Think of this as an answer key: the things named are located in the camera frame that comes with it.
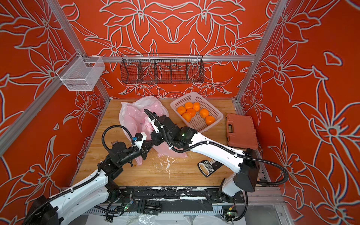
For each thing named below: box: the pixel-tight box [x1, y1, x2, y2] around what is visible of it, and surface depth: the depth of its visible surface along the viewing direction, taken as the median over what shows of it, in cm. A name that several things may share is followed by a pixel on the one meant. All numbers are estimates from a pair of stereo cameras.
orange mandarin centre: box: [186, 108, 196, 118], surface depth 106 cm
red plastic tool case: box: [225, 113, 259, 150], surface depth 97 cm
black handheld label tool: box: [197, 158, 224, 178], surface depth 83 cm
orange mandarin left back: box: [184, 101, 194, 110], surface depth 112 cm
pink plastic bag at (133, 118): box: [118, 95, 169, 141], surface depth 105 cm
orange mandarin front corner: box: [199, 108, 210, 119], surface depth 106 cm
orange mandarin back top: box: [193, 101, 201, 112], surface depth 109 cm
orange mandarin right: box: [205, 115, 217, 126], surface depth 103 cm
